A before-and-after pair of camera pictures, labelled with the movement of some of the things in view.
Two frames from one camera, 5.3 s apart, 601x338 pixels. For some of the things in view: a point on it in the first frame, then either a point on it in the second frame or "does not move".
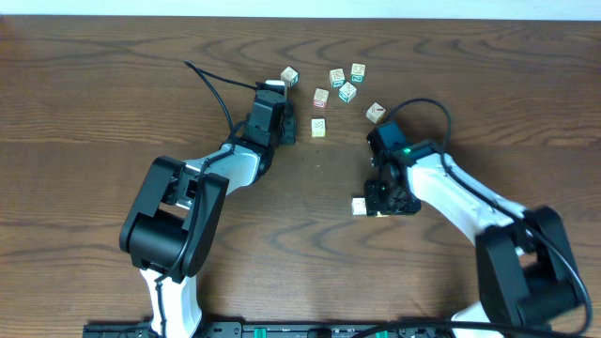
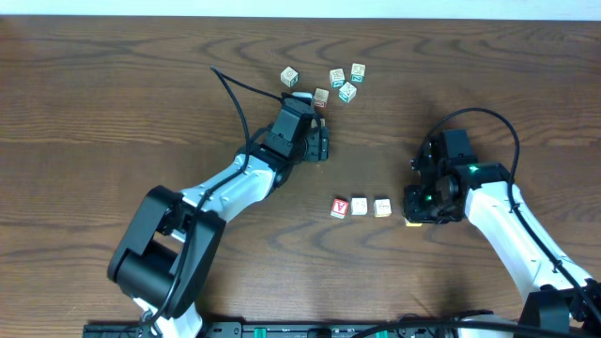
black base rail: x=274 y=330 does not move
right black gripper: x=374 y=204 → x=414 y=211
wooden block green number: x=358 y=72 does not move
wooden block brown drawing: x=376 y=113 → x=412 y=224
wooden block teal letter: x=337 y=78 does not move
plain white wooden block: x=358 y=206 does not move
